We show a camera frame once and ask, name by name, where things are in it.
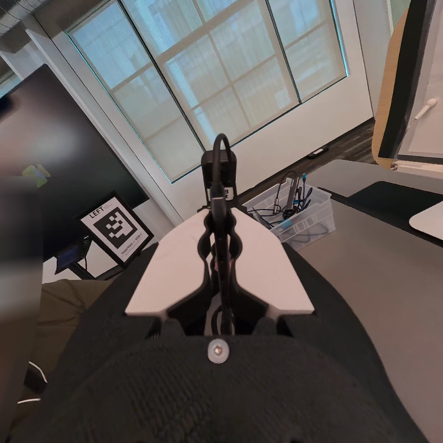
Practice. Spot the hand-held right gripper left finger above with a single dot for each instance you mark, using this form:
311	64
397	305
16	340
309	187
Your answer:
166	273

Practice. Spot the large paned window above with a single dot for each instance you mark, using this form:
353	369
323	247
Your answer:
207	69

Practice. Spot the black metal screen stand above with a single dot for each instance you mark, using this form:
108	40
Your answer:
86	270

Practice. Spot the clear plastic bin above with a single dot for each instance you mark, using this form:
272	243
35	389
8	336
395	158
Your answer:
311	225

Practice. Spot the small black floor box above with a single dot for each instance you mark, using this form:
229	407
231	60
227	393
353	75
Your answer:
317	152

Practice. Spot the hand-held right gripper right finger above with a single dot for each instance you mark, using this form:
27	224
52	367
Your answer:
273	273

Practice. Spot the white marker board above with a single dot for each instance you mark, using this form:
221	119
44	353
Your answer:
114	225

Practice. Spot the black display screen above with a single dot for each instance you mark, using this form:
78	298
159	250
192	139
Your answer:
103	155

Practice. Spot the small blue tablet screen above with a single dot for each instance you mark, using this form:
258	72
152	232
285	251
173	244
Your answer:
67	259

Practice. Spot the person's olive green shirt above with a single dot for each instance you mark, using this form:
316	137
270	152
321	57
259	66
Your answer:
69	304

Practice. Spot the dark green desk mat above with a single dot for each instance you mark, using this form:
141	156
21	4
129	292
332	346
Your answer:
387	200

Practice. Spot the wooden-edged sign stand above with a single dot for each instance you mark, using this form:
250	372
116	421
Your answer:
398	86

